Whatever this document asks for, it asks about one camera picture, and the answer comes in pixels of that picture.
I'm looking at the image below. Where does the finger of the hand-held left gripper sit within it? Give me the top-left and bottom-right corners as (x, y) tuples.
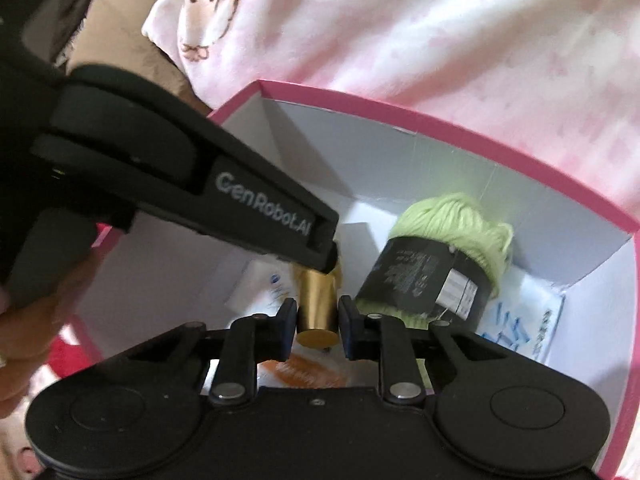
(285, 232), (340, 276)

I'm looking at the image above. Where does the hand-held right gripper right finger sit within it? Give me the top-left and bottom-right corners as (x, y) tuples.
(338, 296), (506, 405)

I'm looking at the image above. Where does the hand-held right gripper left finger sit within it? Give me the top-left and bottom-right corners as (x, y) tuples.
(107, 299), (299, 407)

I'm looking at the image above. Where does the small gold-capped bottle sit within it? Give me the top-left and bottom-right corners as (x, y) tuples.
(296, 255), (344, 350)

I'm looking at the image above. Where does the clear plastic box orange label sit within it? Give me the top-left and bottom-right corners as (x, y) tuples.
(259, 354), (352, 389)

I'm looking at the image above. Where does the small white tissue packet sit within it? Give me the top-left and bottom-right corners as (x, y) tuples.
(225, 260), (301, 331)

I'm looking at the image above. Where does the green yarn ball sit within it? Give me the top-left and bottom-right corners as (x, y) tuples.
(352, 192), (516, 328)

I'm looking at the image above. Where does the blue wet wipes packet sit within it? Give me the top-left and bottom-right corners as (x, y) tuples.
(480, 280), (566, 364)

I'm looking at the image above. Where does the pink cardboard box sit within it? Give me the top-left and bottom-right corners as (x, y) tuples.
(65, 79), (640, 480)

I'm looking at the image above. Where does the person's left hand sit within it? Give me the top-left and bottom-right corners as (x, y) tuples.
(0, 250), (101, 406)

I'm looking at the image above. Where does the brown pillow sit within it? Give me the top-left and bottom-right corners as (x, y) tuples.
(65, 0), (216, 116)

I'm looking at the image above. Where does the red bear print blanket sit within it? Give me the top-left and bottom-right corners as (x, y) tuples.
(0, 222), (113, 480)

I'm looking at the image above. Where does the pink cartoon pillow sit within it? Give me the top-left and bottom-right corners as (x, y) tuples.
(142, 0), (640, 221)

